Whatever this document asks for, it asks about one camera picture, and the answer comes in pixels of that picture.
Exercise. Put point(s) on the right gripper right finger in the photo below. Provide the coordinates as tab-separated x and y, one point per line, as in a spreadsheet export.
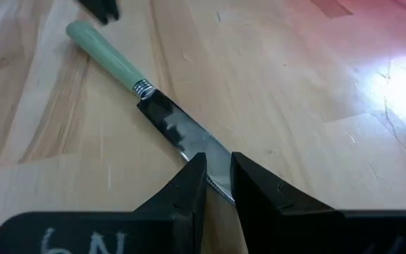
312	233

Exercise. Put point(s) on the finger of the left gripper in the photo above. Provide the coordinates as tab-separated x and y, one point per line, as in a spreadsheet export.
95	8
112	8

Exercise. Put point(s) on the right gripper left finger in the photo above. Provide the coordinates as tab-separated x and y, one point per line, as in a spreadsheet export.
136	233

